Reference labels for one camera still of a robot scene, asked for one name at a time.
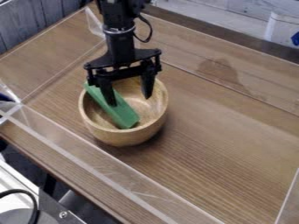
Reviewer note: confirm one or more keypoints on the clear acrylic corner bracket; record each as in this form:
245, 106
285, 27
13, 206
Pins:
95, 25

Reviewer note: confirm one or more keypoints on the white container in background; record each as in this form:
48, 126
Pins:
281, 29

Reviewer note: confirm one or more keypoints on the clear acrylic front wall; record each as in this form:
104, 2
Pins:
148, 183

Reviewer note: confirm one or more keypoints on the grey metal bracket with screw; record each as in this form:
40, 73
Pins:
53, 213

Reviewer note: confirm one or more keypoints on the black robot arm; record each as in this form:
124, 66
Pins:
121, 16

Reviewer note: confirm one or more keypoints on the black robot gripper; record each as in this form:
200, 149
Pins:
123, 62

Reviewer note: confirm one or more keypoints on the green rectangular block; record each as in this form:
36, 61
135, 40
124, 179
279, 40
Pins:
121, 114

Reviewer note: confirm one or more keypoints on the brown wooden bowl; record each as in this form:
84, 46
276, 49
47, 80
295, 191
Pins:
149, 109

